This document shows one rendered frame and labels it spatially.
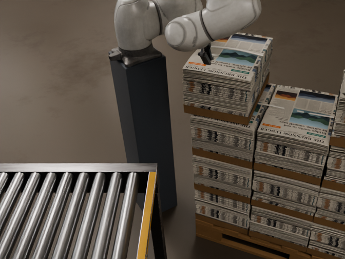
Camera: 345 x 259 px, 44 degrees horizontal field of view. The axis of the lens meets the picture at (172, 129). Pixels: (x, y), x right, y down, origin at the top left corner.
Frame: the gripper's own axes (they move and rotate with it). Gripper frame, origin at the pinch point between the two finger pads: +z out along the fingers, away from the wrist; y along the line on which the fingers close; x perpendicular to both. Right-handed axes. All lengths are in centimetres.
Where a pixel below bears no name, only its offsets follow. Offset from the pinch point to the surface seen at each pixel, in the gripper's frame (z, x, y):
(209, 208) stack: 39, -2, 85
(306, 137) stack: 14, 39, 34
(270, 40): 32.9, 13.9, -1.7
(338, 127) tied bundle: 8, 49, 26
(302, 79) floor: 211, 13, 26
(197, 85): 6.3, -6.9, 20.1
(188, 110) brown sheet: 12.0, -11.3, 32.4
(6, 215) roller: -49, -52, 71
